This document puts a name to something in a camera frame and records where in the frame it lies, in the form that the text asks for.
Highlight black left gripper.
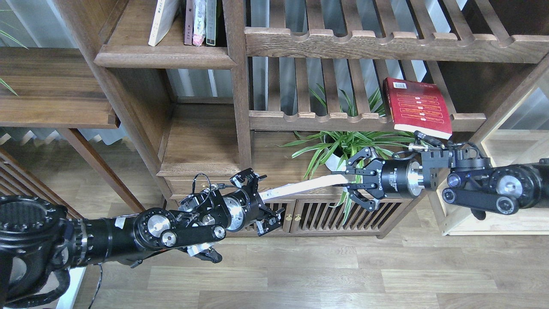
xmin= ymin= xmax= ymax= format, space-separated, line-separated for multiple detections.
xmin=223 ymin=169 xmax=285 ymax=236

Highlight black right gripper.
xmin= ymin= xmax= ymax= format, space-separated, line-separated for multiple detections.
xmin=343 ymin=147 xmax=424 ymax=212

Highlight white paperback book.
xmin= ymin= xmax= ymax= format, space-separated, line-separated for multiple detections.
xmin=259 ymin=174 xmax=350 ymax=201

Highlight red hardcover book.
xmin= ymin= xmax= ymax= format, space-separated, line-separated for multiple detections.
xmin=383 ymin=77 xmax=452 ymax=139

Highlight yellow green cover book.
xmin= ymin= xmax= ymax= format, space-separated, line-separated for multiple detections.
xmin=148 ymin=0 xmax=180 ymax=46

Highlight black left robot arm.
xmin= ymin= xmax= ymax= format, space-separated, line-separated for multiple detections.
xmin=0 ymin=168 xmax=284 ymax=308

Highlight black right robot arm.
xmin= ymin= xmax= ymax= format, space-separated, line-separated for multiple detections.
xmin=344 ymin=131 xmax=549 ymax=220

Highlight light wooden shelf unit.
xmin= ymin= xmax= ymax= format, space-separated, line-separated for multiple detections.
xmin=428 ymin=85 xmax=549 ymax=235

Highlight white plant pot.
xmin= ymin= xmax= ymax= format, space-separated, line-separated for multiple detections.
xmin=322 ymin=134 xmax=357 ymax=172

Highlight left slatted cabinet door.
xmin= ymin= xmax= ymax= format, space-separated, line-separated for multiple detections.
xmin=233 ymin=199 xmax=296 ymax=237

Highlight slatted cabinet door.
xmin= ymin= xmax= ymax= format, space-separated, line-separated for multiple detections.
xmin=233 ymin=199 xmax=296 ymax=237
xmin=290 ymin=198 xmax=412 ymax=239

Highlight green spider plant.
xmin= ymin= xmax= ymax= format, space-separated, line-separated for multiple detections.
xmin=282 ymin=84 xmax=414 ymax=223

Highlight right slatted cabinet door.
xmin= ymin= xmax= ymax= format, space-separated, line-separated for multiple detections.
xmin=290 ymin=198 xmax=412 ymax=239

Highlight dark wooden bookshelf cabinet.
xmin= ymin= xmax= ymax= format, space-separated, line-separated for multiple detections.
xmin=56 ymin=0 xmax=549 ymax=242

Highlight brown spine upright book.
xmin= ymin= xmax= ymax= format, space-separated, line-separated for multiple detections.
xmin=182 ymin=0 xmax=194 ymax=45

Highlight white pink upright book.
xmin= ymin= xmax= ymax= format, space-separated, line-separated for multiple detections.
xmin=192 ymin=0 xmax=207 ymax=46

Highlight white metal leg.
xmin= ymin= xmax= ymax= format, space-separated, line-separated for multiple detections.
xmin=55 ymin=267 xmax=86 ymax=309

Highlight dark wooden side table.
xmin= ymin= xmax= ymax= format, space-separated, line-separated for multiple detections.
xmin=0 ymin=47 xmax=168 ymax=219

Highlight green plant leaves at left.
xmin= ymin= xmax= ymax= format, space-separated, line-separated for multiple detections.
xmin=0 ymin=9 xmax=28 ymax=96

